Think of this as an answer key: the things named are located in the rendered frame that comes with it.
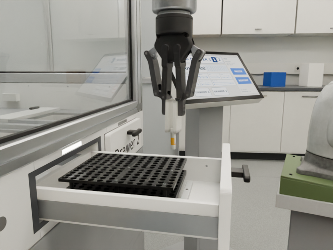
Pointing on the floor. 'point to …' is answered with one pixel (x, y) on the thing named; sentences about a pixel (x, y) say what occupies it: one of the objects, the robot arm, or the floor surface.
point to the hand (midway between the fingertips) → (173, 115)
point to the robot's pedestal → (307, 222)
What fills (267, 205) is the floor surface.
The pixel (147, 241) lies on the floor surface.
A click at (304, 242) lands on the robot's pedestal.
